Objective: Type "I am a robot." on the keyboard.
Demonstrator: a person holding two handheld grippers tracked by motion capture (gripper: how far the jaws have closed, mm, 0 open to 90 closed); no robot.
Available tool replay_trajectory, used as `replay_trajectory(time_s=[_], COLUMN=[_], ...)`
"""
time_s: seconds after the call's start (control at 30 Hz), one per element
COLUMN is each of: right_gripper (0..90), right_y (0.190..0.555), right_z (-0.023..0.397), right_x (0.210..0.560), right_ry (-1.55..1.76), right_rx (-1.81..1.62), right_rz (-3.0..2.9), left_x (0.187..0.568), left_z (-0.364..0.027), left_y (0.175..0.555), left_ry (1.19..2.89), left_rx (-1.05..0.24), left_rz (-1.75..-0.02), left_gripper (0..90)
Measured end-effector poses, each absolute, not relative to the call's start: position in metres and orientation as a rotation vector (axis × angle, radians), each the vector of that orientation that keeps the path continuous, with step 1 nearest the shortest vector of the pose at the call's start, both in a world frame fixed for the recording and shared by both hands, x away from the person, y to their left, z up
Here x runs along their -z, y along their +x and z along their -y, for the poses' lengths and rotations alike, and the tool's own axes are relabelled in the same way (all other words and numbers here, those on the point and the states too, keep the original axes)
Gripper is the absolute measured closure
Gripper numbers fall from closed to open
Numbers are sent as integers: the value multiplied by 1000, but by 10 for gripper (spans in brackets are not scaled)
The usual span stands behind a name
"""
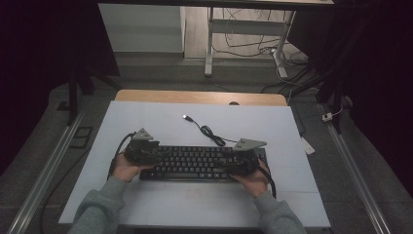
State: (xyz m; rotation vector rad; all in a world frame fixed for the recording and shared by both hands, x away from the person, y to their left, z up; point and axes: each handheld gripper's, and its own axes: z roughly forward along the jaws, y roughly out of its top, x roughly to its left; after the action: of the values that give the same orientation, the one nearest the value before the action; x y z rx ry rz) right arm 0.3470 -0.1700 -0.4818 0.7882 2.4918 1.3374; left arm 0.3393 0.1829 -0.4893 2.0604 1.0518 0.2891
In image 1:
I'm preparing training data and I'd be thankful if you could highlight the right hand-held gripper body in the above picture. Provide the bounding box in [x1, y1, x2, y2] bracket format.
[224, 137, 268, 177]

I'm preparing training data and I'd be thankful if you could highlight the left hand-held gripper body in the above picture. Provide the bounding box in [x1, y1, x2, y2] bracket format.
[124, 128, 162, 166]

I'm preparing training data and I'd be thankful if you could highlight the black computer keyboard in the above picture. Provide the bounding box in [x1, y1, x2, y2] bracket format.
[139, 144, 271, 183]

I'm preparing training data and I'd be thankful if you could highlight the person's left hand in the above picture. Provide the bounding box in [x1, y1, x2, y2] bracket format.
[111, 151, 154, 183]

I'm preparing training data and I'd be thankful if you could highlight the person's right hand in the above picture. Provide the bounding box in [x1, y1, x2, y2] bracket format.
[229, 158, 271, 199]

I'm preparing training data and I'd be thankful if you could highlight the wooden table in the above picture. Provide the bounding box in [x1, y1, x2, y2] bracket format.
[115, 89, 288, 107]

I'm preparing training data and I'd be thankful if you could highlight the black floor plate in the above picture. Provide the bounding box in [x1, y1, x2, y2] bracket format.
[68, 126, 94, 150]

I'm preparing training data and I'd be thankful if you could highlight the white paper tag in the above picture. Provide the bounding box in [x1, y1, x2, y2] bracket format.
[300, 136, 317, 156]

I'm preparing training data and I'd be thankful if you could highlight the black metal stand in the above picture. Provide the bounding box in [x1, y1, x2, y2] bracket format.
[316, 72, 346, 135]
[66, 62, 122, 127]

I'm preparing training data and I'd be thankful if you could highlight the white cabinet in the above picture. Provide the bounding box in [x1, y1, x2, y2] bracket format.
[97, 3, 186, 54]

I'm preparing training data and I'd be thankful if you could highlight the left hand-held gripper black cable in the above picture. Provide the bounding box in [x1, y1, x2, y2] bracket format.
[40, 131, 136, 234]

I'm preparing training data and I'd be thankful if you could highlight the hand-held gripper black cable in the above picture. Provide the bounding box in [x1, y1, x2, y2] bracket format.
[257, 158, 278, 200]
[40, 131, 136, 234]

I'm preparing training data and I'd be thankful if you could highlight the black keyboard cable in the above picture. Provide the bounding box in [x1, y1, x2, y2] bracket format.
[182, 114, 242, 148]

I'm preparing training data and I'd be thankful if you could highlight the right hand-held gripper black cable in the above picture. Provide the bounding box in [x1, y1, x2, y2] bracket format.
[257, 158, 278, 200]

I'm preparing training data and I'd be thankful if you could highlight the aluminium rail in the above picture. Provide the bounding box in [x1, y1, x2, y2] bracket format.
[325, 123, 393, 234]
[6, 110, 86, 234]

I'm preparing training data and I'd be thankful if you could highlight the tangle of floor cables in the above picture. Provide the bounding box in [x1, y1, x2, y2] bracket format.
[212, 8, 320, 96]

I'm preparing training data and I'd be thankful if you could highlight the white desk frame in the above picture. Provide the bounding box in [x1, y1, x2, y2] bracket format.
[204, 6, 297, 79]

